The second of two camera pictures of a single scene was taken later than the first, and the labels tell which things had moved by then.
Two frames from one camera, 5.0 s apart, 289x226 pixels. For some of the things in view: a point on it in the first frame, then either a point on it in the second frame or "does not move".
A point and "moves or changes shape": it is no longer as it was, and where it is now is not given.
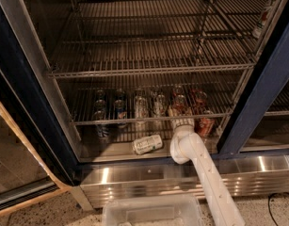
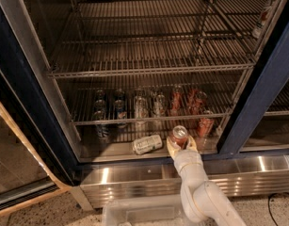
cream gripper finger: [170, 113] → [172, 147]
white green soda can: [147, 144] does not move
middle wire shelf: [129, 100] does not move
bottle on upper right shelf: [264, 16] does not move
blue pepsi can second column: [120, 113] does not move
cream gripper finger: [189, 112] → [191, 145]
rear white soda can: [159, 105] does not move
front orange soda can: [206, 125] does not move
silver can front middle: [141, 109] does not move
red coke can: [179, 104] moves or changes shape
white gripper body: [183, 121] → [186, 157]
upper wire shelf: [127, 35] does not move
